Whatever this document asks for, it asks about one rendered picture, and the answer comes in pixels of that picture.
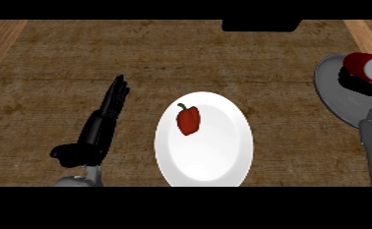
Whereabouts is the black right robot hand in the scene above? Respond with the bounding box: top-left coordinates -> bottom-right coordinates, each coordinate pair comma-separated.
335,65 -> 372,97

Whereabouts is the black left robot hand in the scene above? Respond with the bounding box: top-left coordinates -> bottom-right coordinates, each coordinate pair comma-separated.
47,74 -> 133,169

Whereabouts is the red can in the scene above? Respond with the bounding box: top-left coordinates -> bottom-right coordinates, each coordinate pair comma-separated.
341,51 -> 372,84

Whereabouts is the grey round plate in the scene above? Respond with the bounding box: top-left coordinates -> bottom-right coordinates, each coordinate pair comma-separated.
313,54 -> 372,130

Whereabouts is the white oval plate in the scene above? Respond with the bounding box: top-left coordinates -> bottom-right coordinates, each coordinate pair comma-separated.
152,90 -> 256,188

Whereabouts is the red bell pepper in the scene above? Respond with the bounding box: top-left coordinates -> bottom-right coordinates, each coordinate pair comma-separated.
174,102 -> 202,137

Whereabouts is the black appliance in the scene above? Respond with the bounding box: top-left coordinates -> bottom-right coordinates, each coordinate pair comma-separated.
222,19 -> 304,33

